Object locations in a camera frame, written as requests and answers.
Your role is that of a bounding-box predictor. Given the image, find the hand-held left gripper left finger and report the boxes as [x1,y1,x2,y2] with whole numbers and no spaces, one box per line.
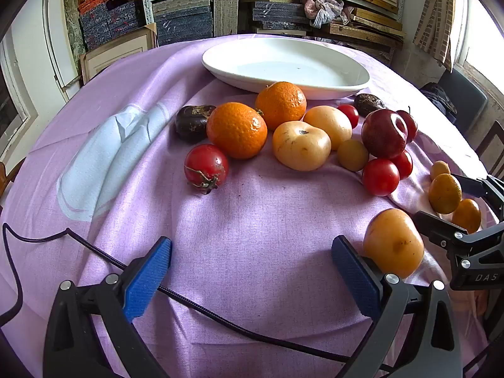
[43,236,174,378]

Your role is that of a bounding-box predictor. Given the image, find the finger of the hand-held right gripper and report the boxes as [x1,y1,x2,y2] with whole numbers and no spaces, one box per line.
[451,172,504,221]
[413,210,474,249]

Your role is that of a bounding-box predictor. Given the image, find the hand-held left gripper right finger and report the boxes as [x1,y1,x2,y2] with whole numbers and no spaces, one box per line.
[331,235,463,378]

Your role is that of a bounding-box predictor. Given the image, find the large orange kumquat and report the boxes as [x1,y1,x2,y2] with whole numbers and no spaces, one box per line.
[428,173,462,215]

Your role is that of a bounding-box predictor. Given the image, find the small dull yellow kumquat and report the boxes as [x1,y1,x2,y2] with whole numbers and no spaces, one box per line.
[429,161,451,182]

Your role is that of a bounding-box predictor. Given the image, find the red cherry tomato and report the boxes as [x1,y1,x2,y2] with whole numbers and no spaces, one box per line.
[392,150,414,180]
[362,158,401,197]

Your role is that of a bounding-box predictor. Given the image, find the red plum with stem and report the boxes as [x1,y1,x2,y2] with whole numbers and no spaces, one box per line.
[396,106,418,144]

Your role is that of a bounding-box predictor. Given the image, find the dark red apple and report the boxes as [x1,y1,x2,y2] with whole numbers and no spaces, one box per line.
[361,109,408,160]

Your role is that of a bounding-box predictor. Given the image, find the small yellow plum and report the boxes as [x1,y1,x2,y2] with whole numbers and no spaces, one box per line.
[337,139,370,172]

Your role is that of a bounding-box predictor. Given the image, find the red tomato with calyx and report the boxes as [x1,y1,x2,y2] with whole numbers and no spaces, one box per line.
[184,144,230,195]

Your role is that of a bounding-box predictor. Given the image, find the dark purple passion fruit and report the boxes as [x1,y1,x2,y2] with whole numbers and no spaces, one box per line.
[174,105,216,142]
[353,93,386,118]

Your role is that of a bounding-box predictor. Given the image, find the small red plum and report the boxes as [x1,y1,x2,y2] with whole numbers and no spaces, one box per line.
[336,104,360,129]

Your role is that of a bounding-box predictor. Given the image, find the scarred yellow plum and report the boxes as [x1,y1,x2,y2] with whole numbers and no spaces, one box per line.
[272,120,332,172]

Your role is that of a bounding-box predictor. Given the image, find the large mandarin orange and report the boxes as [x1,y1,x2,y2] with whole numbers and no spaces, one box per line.
[206,102,268,160]

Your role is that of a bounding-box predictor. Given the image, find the white oval plate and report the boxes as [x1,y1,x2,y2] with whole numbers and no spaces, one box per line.
[202,37,371,101]

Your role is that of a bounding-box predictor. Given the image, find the wooden chair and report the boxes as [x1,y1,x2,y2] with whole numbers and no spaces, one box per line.
[474,120,504,174]
[0,157,26,201]

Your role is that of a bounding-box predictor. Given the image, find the dark chair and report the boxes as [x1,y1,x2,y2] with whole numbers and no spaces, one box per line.
[437,69,489,135]

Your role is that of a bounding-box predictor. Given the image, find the black clothes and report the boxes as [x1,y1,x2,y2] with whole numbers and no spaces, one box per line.
[419,83,457,115]

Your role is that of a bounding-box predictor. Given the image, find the purple printed tablecloth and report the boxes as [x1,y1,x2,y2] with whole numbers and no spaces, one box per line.
[0,33,501,378]

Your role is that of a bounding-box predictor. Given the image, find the bright window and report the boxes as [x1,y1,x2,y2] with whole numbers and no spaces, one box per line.
[453,0,504,83]

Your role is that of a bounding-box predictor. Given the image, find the sliding window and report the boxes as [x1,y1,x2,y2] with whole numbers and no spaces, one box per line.
[0,31,38,158]

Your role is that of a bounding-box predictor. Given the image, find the pink cloth bundle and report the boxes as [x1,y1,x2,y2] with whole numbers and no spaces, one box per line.
[301,0,355,29]

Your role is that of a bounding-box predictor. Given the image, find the white panel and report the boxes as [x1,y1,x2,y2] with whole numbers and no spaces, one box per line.
[43,0,81,101]

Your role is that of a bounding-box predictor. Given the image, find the stack of blue red speckled boxes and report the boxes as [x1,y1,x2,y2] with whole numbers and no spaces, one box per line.
[78,0,144,51]

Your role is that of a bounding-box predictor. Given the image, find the stack of blue patterned boxes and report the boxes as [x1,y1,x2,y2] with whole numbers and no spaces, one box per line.
[152,0,312,46]

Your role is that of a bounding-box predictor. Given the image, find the green marble panel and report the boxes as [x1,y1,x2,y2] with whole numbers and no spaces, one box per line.
[63,0,87,64]

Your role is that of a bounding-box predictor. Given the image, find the black cable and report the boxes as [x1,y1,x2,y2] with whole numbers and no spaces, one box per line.
[0,222,394,371]

